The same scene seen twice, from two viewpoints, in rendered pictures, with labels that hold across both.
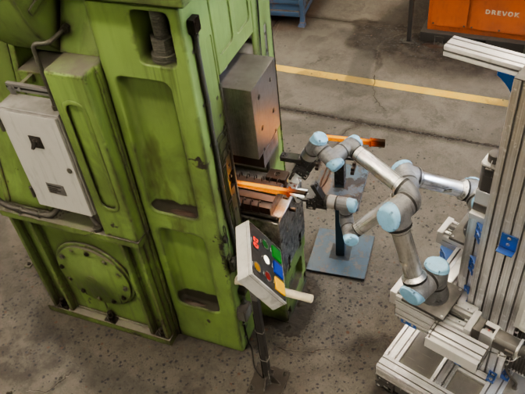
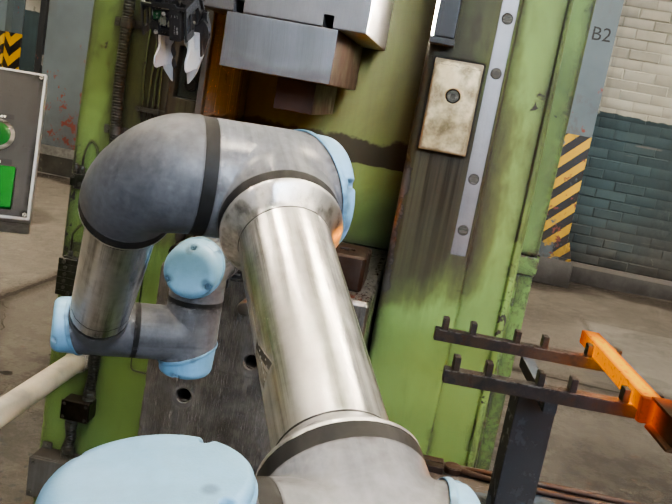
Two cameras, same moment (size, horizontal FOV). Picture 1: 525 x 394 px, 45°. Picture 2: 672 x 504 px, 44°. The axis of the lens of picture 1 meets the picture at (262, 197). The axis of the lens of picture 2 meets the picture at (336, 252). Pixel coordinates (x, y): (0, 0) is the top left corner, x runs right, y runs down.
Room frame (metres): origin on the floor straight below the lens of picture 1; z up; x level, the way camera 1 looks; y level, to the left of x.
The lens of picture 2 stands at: (2.15, -1.53, 1.26)
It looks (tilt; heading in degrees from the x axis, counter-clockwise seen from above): 11 degrees down; 69
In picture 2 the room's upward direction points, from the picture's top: 10 degrees clockwise
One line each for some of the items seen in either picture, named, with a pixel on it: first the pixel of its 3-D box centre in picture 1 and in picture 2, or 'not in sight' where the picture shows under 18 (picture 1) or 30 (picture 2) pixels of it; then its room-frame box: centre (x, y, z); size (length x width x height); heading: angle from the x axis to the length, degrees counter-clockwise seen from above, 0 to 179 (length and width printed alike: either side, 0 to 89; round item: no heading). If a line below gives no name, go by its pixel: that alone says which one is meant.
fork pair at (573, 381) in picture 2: not in sight; (542, 358); (2.90, -0.49, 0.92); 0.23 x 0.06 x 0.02; 68
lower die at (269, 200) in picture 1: (241, 192); not in sight; (2.62, 0.11, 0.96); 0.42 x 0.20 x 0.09; 64
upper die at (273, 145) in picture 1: (233, 141); (298, 55); (2.62, 0.11, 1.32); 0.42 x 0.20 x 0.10; 64
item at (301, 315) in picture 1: (294, 306); not in sight; (2.50, -0.12, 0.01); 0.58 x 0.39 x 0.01; 154
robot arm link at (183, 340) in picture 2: (346, 220); (178, 334); (2.36, -0.43, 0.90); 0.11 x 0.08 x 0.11; 179
